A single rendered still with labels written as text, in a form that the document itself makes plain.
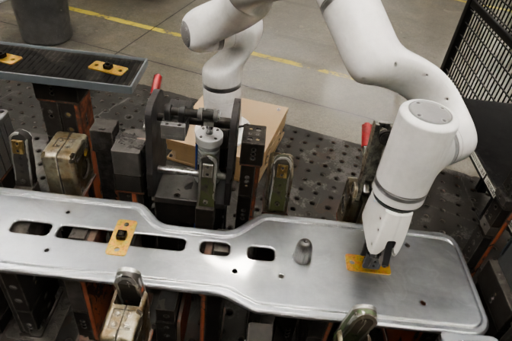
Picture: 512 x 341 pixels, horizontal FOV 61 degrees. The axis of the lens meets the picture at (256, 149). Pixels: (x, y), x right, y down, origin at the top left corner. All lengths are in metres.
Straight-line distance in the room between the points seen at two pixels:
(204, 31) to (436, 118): 0.70
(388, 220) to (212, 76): 0.74
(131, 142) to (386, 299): 0.59
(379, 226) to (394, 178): 0.09
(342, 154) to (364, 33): 0.97
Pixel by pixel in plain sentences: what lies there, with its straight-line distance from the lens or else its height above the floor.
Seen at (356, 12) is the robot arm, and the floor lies 1.43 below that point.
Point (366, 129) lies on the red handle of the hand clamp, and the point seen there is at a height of 1.14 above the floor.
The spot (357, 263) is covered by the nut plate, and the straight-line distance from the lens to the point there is 0.87.
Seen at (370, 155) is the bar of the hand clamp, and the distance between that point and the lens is 0.87.
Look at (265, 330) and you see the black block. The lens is 0.77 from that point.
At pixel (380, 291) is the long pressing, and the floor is 1.00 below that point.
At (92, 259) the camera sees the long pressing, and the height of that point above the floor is 1.00.
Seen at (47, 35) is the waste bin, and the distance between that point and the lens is 3.89.
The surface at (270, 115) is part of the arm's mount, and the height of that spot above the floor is 0.81.
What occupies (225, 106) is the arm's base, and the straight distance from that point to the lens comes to 1.33.
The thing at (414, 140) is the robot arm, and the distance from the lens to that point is 0.64.
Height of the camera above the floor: 1.66
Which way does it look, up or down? 38 degrees down
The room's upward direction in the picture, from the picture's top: 7 degrees clockwise
